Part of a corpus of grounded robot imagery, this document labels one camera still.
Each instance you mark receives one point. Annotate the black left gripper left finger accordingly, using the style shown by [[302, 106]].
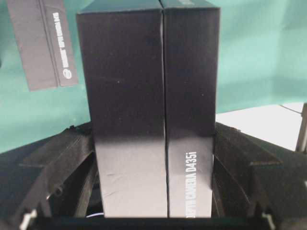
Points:
[[52, 177]]

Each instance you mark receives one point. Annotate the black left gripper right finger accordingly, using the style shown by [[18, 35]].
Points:
[[255, 178]]

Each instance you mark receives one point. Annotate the black camera box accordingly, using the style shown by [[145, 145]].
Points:
[[43, 38], [150, 69]]

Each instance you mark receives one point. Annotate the green table cloth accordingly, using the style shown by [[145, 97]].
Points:
[[262, 75]]

